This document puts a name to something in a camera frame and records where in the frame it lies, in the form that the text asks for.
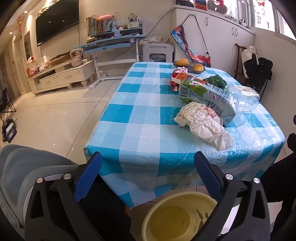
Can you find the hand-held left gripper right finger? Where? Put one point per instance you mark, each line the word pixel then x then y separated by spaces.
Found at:
pixel 208 176

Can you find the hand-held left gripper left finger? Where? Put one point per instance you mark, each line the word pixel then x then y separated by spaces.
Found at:
pixel 89 176

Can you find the white paper bag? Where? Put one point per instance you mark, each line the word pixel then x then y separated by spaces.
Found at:
pixel 203 125

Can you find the yellow plastic basin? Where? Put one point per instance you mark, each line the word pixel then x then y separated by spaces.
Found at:
pixel 175 220

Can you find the green and white milk carton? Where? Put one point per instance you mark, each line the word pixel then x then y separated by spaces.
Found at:
pixel 208 93

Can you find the clear plastic bottle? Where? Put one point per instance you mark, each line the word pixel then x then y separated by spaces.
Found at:
pixel 245 95

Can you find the green cloth piece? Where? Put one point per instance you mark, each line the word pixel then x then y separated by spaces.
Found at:
pixel 216 80

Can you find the red snack wrapper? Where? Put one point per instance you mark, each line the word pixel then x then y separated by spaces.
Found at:
pixel 177 76

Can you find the person's left leg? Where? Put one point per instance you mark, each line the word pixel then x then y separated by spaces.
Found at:
pixel 104 208

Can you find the person's leg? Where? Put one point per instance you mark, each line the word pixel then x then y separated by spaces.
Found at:
pixel 282 180
pixel 104 208

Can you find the grey sofa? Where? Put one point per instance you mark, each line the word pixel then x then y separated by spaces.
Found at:
pixel 20 166

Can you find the person's right leg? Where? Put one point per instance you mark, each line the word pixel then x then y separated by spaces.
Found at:
pixel 282 180

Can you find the table with blue checkered cloth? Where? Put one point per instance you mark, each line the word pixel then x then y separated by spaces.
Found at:
pixel 143 115

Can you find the black floor bag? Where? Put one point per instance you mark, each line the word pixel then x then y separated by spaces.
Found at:
pixel 9 131

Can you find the white television cabinet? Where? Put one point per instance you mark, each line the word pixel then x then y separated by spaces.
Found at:
pixel 64 74

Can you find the yellow mango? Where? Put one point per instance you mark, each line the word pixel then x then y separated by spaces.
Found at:
pixel 181 62
pixel 198 67

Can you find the dark fruit bowl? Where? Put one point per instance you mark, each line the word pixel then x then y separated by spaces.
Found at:
pixel 189 67

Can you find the black camping chair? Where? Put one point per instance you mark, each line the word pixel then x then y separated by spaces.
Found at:
pixel 5 102

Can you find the dark wooden chair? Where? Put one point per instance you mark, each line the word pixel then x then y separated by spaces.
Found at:
pixel 238 67

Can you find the pink kettlebell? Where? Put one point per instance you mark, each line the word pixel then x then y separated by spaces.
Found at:
pixel 76 61

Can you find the black folding chair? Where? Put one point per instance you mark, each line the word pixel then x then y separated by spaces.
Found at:
pixel 259 71

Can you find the plastic bags of toys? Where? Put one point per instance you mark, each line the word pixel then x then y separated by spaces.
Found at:
pixel 38 66

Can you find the colourful hanging bag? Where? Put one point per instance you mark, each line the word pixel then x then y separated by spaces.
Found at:
pixel 185 44

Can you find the blue study desk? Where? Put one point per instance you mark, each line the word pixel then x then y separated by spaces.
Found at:
pixel 108 42

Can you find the small white cabinet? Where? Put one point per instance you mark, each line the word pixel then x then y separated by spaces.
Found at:
pixel 157 48

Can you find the beige cloth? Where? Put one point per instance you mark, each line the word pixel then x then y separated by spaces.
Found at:
pixel 155 40

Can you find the row of books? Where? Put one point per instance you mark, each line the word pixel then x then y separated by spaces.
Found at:
pixel 93 26

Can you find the pink plush toy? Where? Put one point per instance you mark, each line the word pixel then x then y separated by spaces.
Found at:
pixel 105 17

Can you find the red knot ornament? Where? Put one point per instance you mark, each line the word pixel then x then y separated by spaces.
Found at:
pixel 20 20

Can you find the row of plush toys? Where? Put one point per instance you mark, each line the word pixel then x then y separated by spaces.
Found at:
pixel 46 7

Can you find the white wall cabinets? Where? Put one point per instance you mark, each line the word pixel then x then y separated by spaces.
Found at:
pixel 219 34

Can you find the black wall television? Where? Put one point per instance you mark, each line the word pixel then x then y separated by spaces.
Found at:
pixel 55 20

